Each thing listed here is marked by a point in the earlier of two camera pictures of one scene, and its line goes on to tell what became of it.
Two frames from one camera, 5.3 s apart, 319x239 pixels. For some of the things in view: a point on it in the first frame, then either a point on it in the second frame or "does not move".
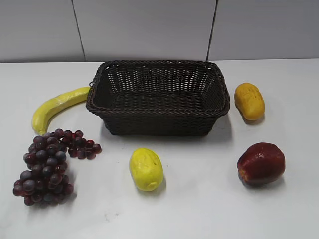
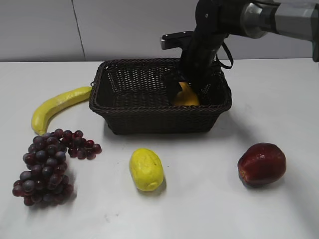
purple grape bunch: [45, 179] does not move
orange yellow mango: [249, 99] -> [187, 96]
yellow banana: [41, 116] does not move
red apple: [260, 164] does not move
